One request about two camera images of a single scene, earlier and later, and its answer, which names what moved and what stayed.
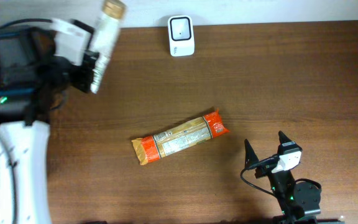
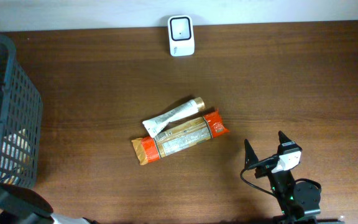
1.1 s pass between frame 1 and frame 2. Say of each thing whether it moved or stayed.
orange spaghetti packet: stayed
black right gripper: stayed
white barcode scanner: stayed
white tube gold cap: moved
